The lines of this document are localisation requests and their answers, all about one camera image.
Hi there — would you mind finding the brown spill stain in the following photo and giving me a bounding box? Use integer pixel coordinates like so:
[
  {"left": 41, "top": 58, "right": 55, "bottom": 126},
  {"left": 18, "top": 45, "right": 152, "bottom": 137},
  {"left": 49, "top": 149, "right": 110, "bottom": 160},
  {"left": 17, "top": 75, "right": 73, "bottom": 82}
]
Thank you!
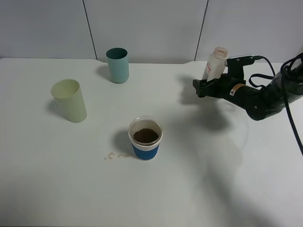
[{"left": 104, "top": 152, "right": 131, "bottom": 160}]

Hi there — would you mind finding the black right camera cable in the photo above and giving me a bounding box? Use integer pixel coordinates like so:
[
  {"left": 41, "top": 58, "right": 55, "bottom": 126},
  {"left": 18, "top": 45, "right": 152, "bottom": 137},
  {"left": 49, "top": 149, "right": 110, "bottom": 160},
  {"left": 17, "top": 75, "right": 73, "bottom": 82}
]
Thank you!
[{"left": 249, "top": 51, "right": 303, "bottom": 157}]

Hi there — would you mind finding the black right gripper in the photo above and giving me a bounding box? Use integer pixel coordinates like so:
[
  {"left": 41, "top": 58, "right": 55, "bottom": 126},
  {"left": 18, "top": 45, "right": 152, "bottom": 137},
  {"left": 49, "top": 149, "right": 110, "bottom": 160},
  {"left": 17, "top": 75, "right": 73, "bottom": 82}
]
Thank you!
[{"left": 192, "top": 73, "right": 246, "bottom": 99}]

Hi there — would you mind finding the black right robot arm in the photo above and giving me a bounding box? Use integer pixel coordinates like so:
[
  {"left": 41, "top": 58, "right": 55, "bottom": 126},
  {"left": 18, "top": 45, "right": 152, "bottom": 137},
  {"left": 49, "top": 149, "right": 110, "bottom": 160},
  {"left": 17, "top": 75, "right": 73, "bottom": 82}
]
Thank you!
[{"left": 193, "top": 53, "right": 303, "bottom": 121}]

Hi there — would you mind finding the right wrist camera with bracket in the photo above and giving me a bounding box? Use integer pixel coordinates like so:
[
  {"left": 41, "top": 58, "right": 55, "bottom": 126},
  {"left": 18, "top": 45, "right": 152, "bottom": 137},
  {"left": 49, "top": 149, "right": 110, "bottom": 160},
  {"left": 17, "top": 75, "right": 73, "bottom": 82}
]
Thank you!
[{"left": 224, "top": 55, "right": 255, "bottom": 80}]

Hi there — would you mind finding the blue sleeved clear cup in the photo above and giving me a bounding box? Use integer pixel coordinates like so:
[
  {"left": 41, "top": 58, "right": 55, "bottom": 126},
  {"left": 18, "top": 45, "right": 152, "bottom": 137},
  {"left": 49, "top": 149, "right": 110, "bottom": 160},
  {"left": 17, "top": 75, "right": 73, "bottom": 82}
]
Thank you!
[{"left": 128, "top": 116, "right": 163, "bottom": 161}]

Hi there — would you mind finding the clear plastic drink bottle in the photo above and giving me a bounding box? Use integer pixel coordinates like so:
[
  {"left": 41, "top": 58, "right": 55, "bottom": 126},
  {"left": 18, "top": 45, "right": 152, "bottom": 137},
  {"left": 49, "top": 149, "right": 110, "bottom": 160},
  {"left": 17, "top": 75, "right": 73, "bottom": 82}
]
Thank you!
[{"left": 202, "top": 47, "right": 228, "bottom": 81}]

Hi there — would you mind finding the teal plastic cup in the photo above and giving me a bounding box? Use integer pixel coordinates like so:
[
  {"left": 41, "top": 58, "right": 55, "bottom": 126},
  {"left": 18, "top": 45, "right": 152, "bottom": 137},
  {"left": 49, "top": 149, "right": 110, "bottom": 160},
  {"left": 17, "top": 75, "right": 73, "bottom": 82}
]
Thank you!
[{"left": 106, "top": 48, "right": 129, "bottom": 84}]

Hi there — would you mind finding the pale yellow plastic cup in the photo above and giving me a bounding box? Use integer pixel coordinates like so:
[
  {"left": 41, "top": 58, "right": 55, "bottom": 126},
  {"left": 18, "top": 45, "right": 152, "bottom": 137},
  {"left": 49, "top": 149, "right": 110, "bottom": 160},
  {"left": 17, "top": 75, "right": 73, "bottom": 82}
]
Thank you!
[{"left": 51, "top": 79, "right": 87, "bottom": 123}]

